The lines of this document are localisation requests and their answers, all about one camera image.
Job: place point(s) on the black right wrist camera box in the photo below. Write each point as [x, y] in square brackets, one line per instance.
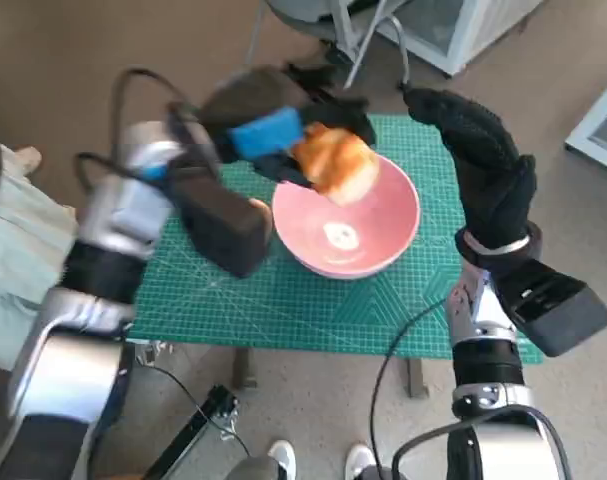
[558, 310]

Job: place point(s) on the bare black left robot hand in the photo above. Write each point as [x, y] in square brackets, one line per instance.
[263, 95]

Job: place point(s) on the white vented unit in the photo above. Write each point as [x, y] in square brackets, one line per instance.
[598, 120]

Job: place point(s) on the black metal rail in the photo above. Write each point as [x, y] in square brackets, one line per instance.
[198, 430]

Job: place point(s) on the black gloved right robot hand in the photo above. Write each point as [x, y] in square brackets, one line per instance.
[488, 175]

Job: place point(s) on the grilled toy bread slice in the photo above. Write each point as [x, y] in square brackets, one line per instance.
[338, 165]

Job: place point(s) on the pink bowl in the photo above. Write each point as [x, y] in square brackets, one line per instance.
[383, 225]

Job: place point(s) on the grey office chair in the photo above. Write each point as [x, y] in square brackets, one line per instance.
[303, 20]

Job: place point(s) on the person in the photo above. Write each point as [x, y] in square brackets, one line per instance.
[18, 260]
[283, 457]

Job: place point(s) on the grey table leg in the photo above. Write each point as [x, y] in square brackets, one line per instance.
[245, 370]
[418, 379]

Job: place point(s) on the green cutting mat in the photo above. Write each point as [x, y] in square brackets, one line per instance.
[283, 310]

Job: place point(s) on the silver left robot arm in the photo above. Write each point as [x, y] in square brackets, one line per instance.
[118, 210]

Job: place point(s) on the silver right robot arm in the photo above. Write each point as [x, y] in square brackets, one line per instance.
[488, 365]

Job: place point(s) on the white mesh cabinet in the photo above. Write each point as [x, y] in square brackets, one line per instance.
[483, 25]

